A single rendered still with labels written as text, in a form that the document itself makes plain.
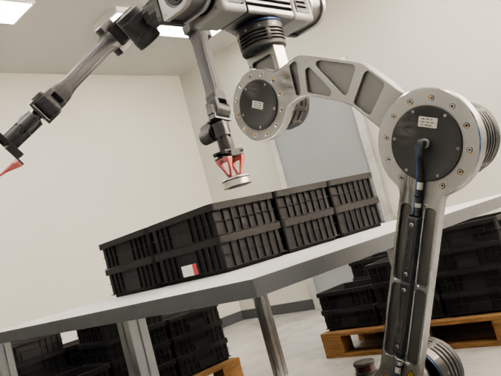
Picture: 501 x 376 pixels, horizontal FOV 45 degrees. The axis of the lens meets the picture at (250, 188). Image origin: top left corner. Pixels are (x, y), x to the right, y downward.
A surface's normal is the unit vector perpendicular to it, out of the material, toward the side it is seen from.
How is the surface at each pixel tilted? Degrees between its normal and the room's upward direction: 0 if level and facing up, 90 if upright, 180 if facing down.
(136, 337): 90
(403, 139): 90
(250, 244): 90
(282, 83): 90
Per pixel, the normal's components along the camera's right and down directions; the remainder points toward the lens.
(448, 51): -0.68, 0.12
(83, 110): 0.69, -0.25
